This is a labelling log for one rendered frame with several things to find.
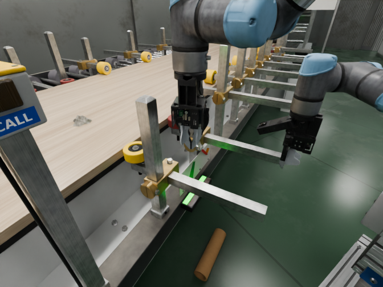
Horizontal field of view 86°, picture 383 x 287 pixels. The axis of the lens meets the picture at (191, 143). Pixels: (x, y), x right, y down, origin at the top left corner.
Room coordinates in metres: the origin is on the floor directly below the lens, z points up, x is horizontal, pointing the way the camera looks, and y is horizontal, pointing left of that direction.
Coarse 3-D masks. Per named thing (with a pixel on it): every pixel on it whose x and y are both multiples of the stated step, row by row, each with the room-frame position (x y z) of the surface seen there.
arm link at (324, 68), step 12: (312, 60) 0.52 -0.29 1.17; (324, 60) 0.51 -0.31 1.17; (336, 60) 0.52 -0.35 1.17; (300, 72) 0.55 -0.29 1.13; (312, 72) 0.52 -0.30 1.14; (324, 72) 0.51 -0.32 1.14; (336, 72) 0.51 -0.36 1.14; (300, 84) 0.53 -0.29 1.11; (312, 84) 0.51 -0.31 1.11; (324, 84) 0.51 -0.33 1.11; (336, 84) 0.51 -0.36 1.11; (300, 96) 0.53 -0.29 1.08; (312, 96) 0.51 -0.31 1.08
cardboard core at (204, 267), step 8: (216, 232) 0.78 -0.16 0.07; (224, 232) 0.79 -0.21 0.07; (216, 240) 0.73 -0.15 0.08; (208, 248) 0.68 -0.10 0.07; (216, 248) 0.68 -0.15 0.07; (208, 256) 0.63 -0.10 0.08; (216, 256) 0.64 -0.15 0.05; (200, 264) 0.59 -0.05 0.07; (208, 264) 0.59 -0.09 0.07; (200, 272) 0.54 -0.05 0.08; (208, 272) 0.55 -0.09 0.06
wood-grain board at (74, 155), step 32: (160, 64) 1.74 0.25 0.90; (64, 96) 1.01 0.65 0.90; (96, 96) 1.01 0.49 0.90; (128, 96) 1.01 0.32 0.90; (160, 96) 1.01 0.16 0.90; (32, 128) 0.67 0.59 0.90; (64, 128) 0.67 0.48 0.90; (96, 128) 0.67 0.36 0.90; (128, 128) 0.67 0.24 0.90; (160, 128) 0.71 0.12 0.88; (64, 160) 0.48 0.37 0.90; (96, 160) 0.48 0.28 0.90; (0, 192) 0.35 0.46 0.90; (64, 192) 0.36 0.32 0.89; (0, 224) 0.26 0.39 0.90
